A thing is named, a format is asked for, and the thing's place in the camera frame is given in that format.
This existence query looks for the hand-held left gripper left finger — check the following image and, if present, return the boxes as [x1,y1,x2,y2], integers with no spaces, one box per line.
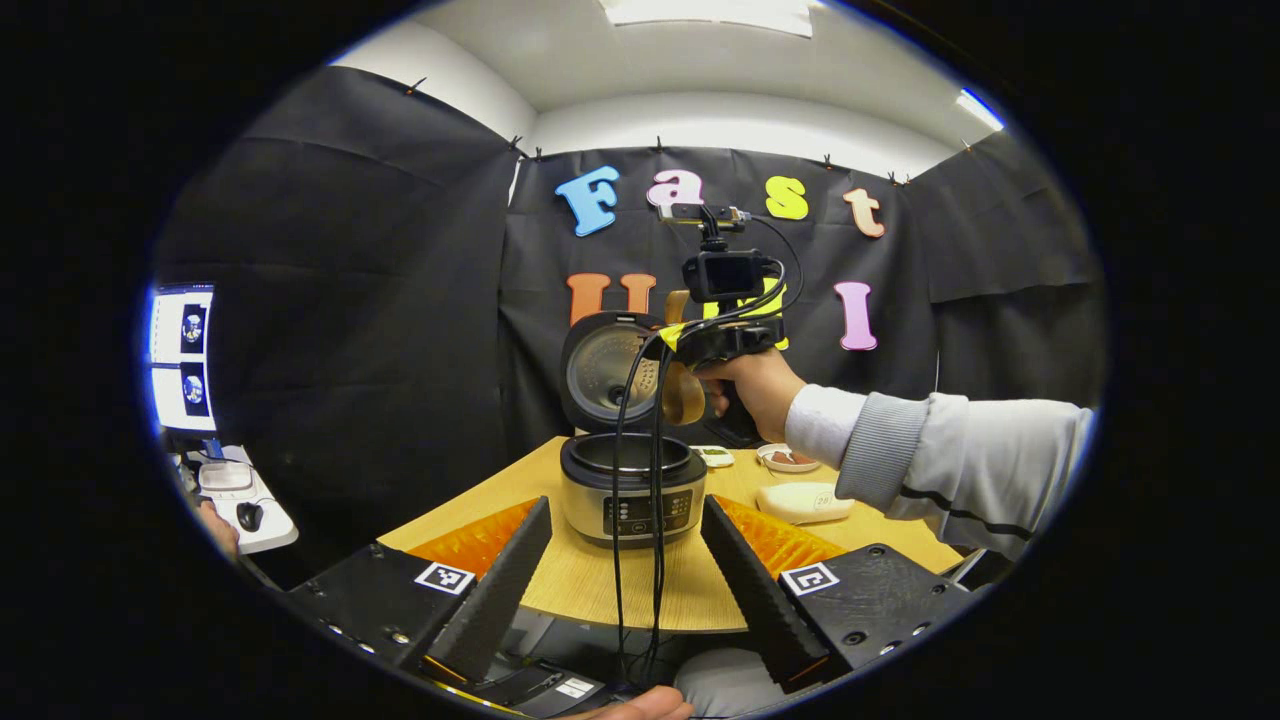
[285,496,554,691]

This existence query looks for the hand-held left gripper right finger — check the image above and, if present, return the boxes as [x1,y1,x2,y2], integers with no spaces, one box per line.
[700,494,976,693]

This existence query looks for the dark grey rice cooker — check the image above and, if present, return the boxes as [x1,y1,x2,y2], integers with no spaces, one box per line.
[558,310,709,549]

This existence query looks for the person's grey trousers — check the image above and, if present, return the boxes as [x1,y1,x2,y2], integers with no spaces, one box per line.
[675,648,793,720]

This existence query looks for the white round plate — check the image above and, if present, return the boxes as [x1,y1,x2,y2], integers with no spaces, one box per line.
[757,443,822,475]

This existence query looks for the ceiling light panel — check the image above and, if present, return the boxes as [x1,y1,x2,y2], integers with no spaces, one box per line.
[600,0,816,39]
[955,88,1006,132]

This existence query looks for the computer monitor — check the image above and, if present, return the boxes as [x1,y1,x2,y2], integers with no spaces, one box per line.
[148,284,217,437]

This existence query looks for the black cable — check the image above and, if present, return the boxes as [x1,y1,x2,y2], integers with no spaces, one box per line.
[640,340,676,693]
[608,335,663,693]

